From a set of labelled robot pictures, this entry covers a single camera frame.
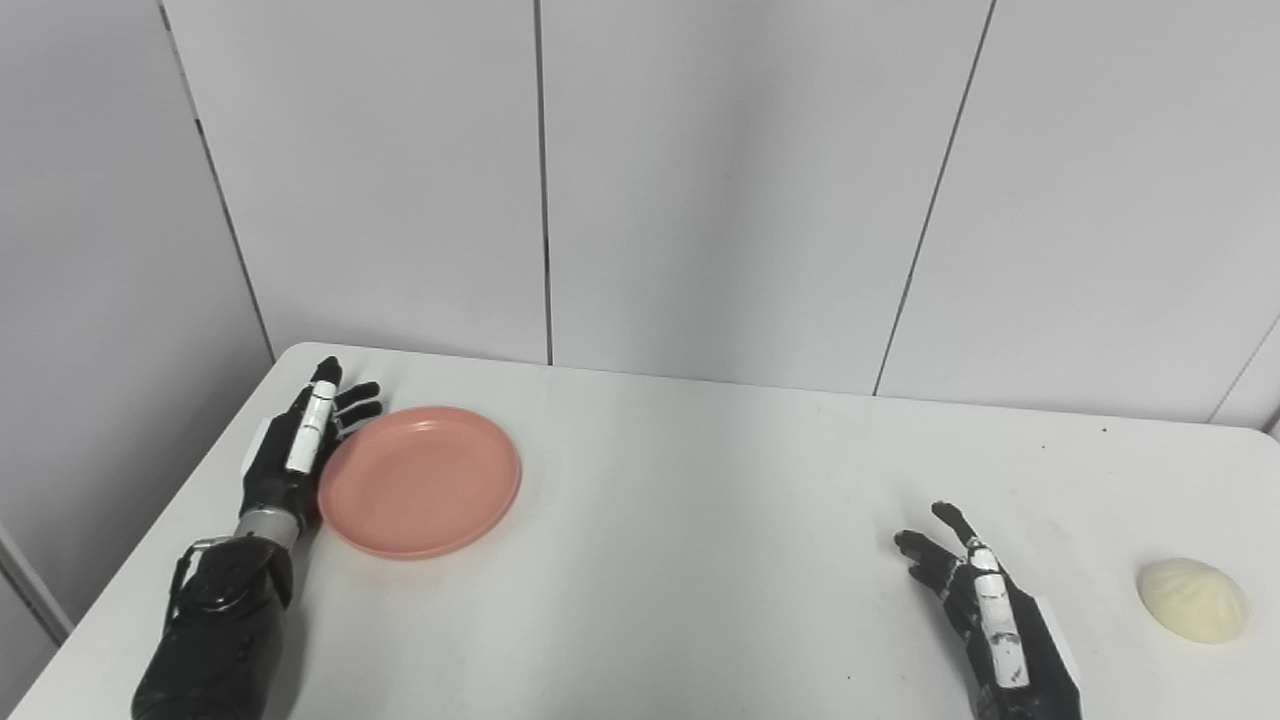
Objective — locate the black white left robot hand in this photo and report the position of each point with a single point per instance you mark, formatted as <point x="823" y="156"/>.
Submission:
<point x="280" y="475"/>

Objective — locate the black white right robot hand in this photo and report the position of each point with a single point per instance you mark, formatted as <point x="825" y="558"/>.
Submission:
<point x="1010" y="650"/>

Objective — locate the pink round plate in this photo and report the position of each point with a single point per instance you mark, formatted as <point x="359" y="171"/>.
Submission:
<point x="420" y="482"/>

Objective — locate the cream steamed bun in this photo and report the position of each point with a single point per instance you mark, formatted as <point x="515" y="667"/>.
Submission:
<point x="1192" y="600"/>

